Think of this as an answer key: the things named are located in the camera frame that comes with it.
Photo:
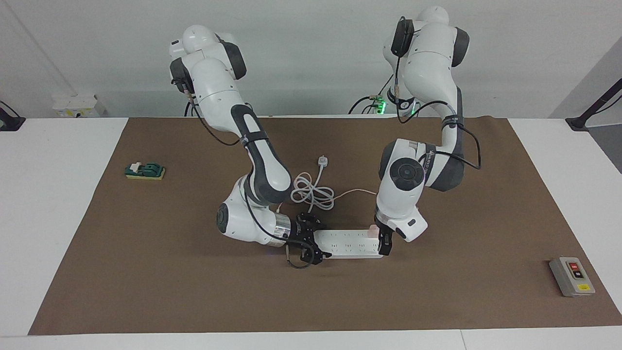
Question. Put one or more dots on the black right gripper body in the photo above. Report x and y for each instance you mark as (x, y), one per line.
(301, 233)

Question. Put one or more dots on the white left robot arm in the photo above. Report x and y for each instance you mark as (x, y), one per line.
(427, 63)

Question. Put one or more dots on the grey on-off switch box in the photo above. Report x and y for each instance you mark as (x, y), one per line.
(572, 277)

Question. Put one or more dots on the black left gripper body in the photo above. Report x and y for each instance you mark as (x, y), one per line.
(383, 222)

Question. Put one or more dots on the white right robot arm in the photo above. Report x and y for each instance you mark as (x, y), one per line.
(214, 87)

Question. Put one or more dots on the white wall socket box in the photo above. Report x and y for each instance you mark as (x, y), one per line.
(73, 107)

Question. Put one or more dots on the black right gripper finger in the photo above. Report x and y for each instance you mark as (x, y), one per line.
(317, 223)
(318, 256)

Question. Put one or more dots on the brown table mat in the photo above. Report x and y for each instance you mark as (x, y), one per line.
(170, 291)

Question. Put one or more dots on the black clamp stand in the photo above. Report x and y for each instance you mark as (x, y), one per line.
(595, 104)
(9, 121)

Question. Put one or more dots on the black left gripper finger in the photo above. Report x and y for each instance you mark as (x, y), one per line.
(383, 243)
(390, 238)

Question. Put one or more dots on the white power strip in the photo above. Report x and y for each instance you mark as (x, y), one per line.
(347, 243)

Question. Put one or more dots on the green knife switch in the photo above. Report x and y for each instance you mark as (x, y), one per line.
(146, 170)

